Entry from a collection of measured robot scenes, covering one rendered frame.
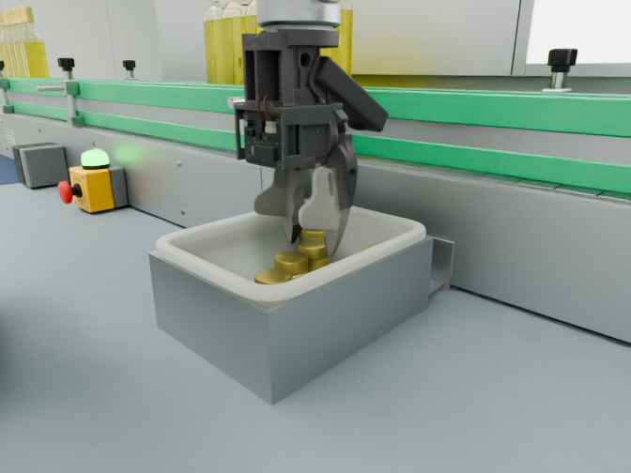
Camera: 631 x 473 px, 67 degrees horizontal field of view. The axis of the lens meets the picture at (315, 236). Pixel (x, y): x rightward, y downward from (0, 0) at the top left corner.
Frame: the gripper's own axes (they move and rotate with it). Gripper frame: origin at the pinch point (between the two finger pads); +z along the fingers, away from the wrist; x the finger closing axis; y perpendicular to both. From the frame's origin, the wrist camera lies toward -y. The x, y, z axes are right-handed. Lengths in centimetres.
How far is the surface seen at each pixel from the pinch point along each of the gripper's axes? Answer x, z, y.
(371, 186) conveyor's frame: -2.3, -3.2, -11.9
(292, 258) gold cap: 1.8, 0.7, 4.9
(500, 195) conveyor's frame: 13.9, -4.8, -12.4
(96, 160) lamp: -50, -2, 3
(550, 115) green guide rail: 16.8, -12.7, -14.3
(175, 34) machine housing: -80, -25, -30
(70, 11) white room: -613, -81, -192
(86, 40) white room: -613, -49, -206
